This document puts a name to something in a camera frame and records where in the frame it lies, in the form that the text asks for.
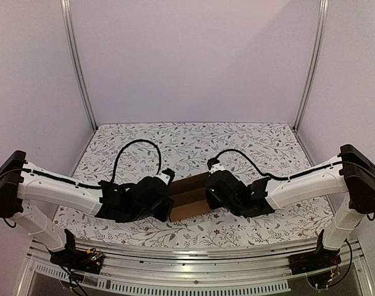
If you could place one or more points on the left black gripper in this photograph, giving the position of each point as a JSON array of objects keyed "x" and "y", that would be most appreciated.
[{"x": 163, "y": 216}]

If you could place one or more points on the brown cardboard box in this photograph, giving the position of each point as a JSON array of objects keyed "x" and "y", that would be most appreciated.
[{"x": 189, "y": 196}]

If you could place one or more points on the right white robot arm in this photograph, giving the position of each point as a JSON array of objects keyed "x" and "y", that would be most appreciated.
[{"x": 349, "y": 173}]

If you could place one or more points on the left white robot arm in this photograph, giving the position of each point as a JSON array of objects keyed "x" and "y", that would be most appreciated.
[{"x": 22, "y": 182}]

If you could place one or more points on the floral patterned table mat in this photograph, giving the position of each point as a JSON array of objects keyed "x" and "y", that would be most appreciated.
[{"x": 129, "y": 152}]

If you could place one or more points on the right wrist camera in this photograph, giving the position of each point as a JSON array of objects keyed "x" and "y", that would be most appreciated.
[{"x": 222, "y": 181}]

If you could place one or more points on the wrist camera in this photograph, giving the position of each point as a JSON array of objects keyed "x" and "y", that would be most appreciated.
[
  {"x": 153, "y": 192},
  {"x": 222, "y": 181}
]

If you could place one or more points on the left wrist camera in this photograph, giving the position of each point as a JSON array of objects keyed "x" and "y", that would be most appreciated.
[{"x": 153, "y": 192}]

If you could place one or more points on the front aluminium rail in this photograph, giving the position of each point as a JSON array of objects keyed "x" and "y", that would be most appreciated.
[{"x": 252, "y": 270}]

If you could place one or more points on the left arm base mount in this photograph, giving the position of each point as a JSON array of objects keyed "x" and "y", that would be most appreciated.
[{"x": 90, "y": 260}]

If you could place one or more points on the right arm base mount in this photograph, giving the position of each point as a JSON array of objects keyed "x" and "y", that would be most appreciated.
[{"x": 319, "y": 258}]

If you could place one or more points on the left aluminium frame post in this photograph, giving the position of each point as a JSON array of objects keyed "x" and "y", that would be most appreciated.
[{"x": 76, "y": 62}]

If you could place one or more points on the aluminium frame post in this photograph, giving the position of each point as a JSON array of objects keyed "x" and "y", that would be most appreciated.
[
  {"x": 313, "y": 65},
  {"x": 76, "y": 62}
]

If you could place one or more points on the right aluminium frame post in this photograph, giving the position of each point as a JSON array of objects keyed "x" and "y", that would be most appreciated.
[{"x": 313, "y": 65}]

